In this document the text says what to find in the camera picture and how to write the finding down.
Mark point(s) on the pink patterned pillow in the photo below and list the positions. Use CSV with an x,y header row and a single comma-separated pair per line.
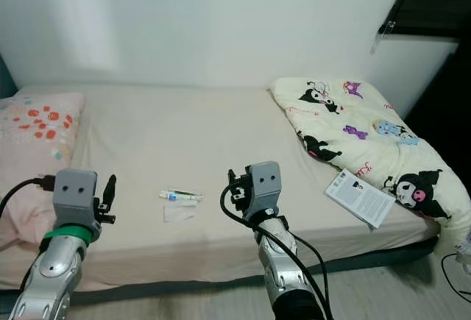
x,y
37,151

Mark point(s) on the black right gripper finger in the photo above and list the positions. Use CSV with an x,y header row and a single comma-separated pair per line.
x,y
233,178
246,173

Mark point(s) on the small white green tube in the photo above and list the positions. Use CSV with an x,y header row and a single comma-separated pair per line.
x,y
182,196

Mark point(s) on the cream cartoon print quilt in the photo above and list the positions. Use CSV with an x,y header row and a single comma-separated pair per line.
x,y
346,114

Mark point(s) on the dark window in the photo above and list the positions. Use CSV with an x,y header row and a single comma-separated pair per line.
x,y
434,0

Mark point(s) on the beige sheeted mattress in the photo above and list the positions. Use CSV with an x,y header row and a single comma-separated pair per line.
x,y
191,129

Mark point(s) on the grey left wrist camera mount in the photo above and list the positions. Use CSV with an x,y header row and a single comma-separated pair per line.
x,y
75,195

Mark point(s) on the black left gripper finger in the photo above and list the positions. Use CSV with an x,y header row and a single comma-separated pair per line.
x,y
109,189

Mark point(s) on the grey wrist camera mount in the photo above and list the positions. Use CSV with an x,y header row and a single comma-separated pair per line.
x,y
75,195
263,184

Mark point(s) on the dark teal bed frame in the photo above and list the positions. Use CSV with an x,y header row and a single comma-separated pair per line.
x,y
375,260

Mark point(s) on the clear plastic wrapper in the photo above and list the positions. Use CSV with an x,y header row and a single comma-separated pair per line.
x,y
180,212

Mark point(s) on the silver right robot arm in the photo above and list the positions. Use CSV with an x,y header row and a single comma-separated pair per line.
x,y
287,268

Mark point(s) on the white printed booklet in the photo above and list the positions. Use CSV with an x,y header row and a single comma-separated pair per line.
x,y
360,196

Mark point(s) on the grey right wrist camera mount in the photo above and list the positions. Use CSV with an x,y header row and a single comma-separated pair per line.
x,y
263,184

